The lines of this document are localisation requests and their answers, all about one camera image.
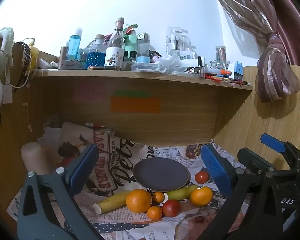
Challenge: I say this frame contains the tall glass jar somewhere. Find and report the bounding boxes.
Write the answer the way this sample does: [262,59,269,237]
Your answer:
[215,45,228,63]

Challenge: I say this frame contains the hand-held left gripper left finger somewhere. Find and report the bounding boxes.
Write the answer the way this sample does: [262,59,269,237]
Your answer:
[17,143,100,240]

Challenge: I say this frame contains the cream cord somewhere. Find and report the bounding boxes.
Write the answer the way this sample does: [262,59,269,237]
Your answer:
[0,34,37,89]

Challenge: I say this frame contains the white tube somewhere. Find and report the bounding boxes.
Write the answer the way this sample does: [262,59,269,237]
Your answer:
[38,58,60,70]

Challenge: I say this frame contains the pink sticky note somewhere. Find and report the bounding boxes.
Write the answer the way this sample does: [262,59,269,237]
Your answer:
[74,85,107,103]

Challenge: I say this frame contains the beige printed poster paper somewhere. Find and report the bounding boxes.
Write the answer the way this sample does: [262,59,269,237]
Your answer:
[57,122,151,198]

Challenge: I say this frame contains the blue liquid bottle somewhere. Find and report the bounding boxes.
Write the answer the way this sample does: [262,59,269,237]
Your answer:
[68,28,84,61]

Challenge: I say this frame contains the brown patterned headband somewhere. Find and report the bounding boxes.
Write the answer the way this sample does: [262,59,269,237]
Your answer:
[14,41,32,85]

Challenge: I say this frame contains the red tomato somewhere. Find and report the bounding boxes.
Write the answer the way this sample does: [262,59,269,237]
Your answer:
[195,171,209,184]

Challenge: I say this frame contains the clear plastic bag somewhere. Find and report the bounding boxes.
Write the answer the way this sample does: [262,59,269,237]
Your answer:
[159,54,188,73]

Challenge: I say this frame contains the brown rectangular tube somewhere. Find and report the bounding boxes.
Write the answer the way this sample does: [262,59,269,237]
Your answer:
[58,46,70,68]

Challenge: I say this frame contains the green sticky note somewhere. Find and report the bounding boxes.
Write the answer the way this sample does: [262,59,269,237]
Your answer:
[115,90,150,97]

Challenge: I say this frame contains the clear bottle with picture label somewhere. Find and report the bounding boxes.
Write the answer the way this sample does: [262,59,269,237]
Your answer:
[104,17,126,68]

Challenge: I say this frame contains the red apple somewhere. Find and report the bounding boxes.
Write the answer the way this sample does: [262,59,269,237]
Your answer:
[162,199,181,218]

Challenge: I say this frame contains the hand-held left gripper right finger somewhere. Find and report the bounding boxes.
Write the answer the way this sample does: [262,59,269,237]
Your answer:
[201,143,283,240]

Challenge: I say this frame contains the yellow soft item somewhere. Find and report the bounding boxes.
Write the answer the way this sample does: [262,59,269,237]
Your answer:
[27,44,40,68]

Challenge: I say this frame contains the newspaper print table cover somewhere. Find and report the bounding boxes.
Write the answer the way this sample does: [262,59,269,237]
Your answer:
[6,142,250,240]

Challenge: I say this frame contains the small tangerine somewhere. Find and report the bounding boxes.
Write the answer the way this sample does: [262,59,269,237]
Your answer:
[147,206,163,220]
[152,191,165,203]

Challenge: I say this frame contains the striped mauve curtain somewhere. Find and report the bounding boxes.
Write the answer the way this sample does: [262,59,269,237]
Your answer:
[207,0,300,103]

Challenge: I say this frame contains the large orange with sticker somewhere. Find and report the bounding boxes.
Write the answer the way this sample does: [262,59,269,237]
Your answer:
[190,186,213,207]

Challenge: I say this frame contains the clear plastic box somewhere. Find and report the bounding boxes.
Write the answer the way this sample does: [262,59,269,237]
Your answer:
[130,62,169,75]

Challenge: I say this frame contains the low glass jar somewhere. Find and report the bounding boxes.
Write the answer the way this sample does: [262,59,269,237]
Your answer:
[210,60,228,71]

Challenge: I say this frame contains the blue pencil sharpener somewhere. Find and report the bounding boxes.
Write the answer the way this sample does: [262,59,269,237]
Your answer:
[233,61,244,81]

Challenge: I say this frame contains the white crumpled paper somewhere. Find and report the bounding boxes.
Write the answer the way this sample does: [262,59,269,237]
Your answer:
[37,127,63,153]

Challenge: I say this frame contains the large plain orange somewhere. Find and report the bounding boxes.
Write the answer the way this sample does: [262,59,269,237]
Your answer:
[126,189,152,213]

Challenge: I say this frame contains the wooden shelf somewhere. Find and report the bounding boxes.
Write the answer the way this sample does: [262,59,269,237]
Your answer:
[27,68,253,147]

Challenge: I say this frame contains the mint green bottle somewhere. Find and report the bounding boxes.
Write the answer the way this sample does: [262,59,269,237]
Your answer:
[123,24,138,58]

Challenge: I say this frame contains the clear bottle with silver cap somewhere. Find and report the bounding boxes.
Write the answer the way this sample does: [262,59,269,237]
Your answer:
[136,32,151,64]

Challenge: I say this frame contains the beige cylinder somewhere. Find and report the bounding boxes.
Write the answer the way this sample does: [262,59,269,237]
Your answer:
[21,142,51,175]

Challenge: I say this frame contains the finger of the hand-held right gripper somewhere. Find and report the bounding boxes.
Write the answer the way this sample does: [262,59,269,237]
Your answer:
[261,133,300,161]
[237,148,276,177]

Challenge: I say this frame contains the dark round plate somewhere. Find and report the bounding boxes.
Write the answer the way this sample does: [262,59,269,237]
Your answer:
[133,157,191,192]

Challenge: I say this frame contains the round bottle with blue beads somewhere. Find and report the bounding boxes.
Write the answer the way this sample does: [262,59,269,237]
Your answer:
[86,34,108,68]

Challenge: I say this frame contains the wooden side panel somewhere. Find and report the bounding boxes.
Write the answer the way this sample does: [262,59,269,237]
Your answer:
[0,37,63,229]
[213,64,300,172]

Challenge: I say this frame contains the yellow banana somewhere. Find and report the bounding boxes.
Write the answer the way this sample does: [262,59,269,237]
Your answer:
[93,190,132,214]

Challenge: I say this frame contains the orange sticky note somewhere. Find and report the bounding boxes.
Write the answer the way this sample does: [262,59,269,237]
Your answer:
[111,96,161,114]

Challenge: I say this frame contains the clear acrylic organizer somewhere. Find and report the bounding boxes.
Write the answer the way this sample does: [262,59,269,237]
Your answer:
[165,26,198,61]

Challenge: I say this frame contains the green banana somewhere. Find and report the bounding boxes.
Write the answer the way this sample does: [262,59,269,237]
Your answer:
[166,185,200,201]

